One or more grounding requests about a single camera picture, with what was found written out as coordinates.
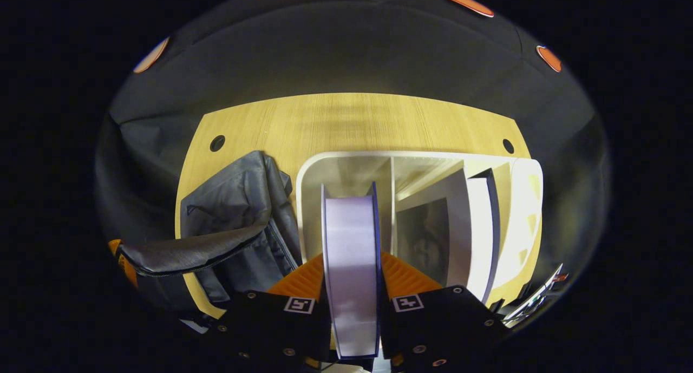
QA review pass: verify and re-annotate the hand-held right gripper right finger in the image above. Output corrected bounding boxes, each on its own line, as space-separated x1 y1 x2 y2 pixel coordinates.
379 252 509 369

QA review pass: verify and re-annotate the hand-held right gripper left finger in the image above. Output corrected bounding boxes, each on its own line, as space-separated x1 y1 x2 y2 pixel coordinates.
214 253 332 371

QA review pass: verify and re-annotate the grey book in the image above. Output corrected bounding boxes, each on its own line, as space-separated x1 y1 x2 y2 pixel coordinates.
395 168 501 303

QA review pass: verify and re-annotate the blue book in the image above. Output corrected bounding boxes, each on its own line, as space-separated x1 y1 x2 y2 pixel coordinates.
321 181 382 360

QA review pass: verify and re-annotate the grey schoolbag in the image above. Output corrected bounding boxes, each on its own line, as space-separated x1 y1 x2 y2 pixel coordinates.
118 150 304 314

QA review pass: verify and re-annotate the white bookshelf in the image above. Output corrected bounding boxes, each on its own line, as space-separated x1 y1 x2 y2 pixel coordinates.
295 150 544 309

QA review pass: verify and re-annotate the white panel with coloured marks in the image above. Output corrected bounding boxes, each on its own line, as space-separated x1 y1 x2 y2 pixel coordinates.
501 263 569 328

